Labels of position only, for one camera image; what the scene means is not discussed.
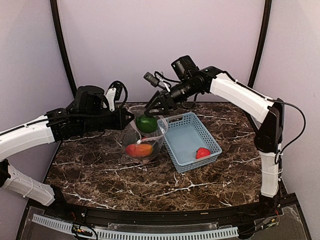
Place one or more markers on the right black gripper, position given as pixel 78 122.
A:
pixel 164 103

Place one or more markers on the black front rail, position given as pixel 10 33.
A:
pixel 236 215

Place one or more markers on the black frame post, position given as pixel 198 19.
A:
pixel 260 43
pixel 62 46

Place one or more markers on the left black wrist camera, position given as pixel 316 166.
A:
pixel 88 99

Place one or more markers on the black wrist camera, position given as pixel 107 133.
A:
pixel 88 99
pixel 184 67

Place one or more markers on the light blue plastic basket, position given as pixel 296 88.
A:
pixel 185 135

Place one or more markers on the red apple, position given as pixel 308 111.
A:
pixel 202 152

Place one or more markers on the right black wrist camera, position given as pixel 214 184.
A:
pixel 184 67

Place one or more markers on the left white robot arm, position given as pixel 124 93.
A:
pixel 55 126

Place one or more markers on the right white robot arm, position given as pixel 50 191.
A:
pixel 268 112

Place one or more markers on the clear zip top bag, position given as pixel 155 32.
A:
pixel 135 136

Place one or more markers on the orange persimmon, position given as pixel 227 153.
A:
pixel 139 150

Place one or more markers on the right black frame post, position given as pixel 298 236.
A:
pixel 260 43

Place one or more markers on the green pepper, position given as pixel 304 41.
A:
pixel 146 124

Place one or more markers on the white slotted cable duct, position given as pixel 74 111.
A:
pixel 136 232

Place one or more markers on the left black frame post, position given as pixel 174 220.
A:
pixel 62 46

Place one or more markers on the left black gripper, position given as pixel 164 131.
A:
pixel 120 122

